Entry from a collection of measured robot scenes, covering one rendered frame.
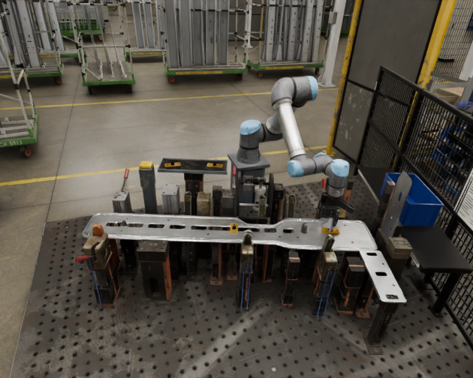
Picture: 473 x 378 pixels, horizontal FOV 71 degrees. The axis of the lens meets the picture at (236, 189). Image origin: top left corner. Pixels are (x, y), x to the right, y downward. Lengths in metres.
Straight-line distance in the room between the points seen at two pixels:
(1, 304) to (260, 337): 2.01
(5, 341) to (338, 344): 2.07
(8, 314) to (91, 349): 1.37
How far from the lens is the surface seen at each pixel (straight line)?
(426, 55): 3.62
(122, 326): 1.68
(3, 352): 2.73
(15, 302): 2.99
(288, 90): 1.61
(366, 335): 1.72
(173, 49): 8.22
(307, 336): 1.64
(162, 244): 1.52
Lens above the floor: 2.01
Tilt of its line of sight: 32 degrees down
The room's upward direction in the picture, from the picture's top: 2 degrees clockwise
